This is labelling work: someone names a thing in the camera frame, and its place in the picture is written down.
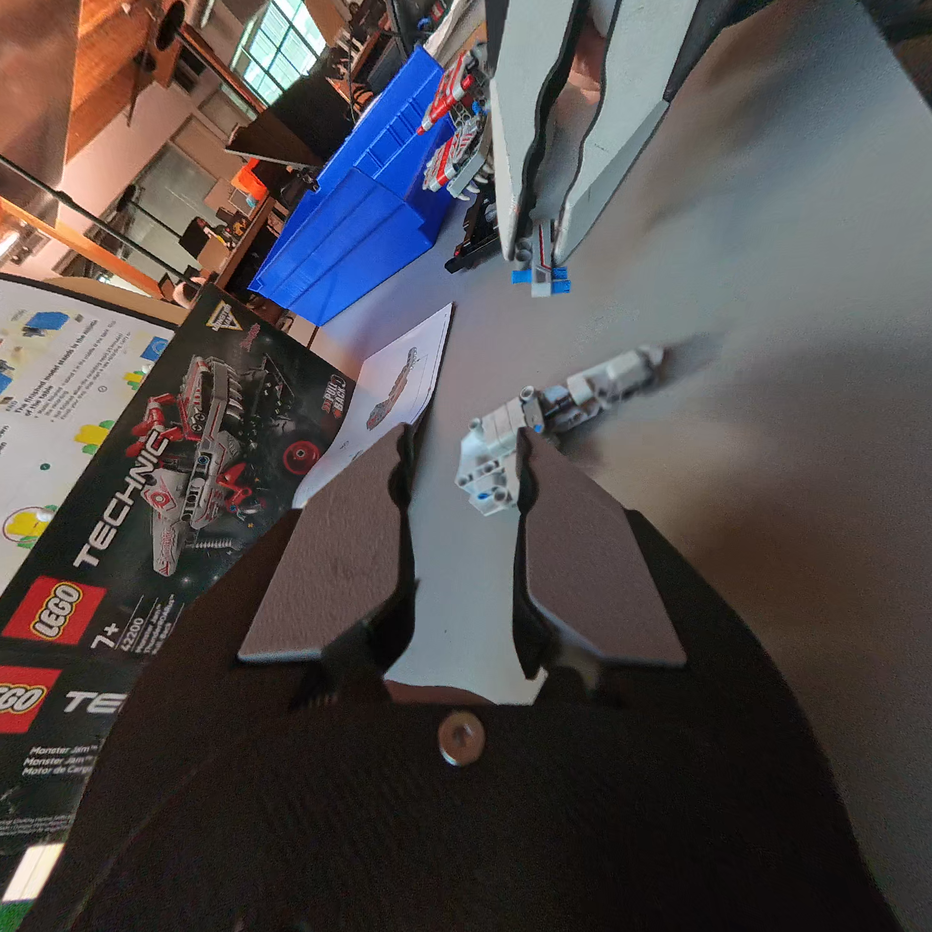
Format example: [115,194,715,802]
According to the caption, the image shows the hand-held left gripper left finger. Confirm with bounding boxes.
[236,422,419,682]

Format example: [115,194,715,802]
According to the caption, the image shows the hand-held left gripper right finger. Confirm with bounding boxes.
[512,428,689,678]

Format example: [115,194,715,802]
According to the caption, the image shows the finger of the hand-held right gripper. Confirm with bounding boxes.
[483,0,587,262]
[552,0,732,265]

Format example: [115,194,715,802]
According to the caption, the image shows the small grey blue lego piece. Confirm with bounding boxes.
[512,222,572,298]

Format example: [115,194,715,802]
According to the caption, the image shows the white lego assembly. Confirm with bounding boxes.
[455,346,665,518]

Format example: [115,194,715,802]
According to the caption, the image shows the partly built lego vehicle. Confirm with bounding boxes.
[416,44,503,274]

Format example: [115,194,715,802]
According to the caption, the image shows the lego instruction booklet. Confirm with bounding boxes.
[293,302,454,507]

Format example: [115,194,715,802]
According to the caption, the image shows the black lego set box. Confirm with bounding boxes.
[0,284,358,856]

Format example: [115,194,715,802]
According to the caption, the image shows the small blue plastic bin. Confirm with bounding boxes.
[316,47,456,212]

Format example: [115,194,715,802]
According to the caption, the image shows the black monitor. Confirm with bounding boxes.
[224,73,358,172]

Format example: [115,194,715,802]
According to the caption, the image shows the large blue plastic bin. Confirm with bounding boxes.
[248,171,445,325]

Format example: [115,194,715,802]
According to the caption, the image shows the large paned window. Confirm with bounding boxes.
[233,0,329,103]

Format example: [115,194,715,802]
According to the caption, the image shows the white printed instruction sheet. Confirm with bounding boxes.
[0,279,176,594]

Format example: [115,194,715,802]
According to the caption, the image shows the black metal pole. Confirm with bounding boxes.
[0,156,219,288]

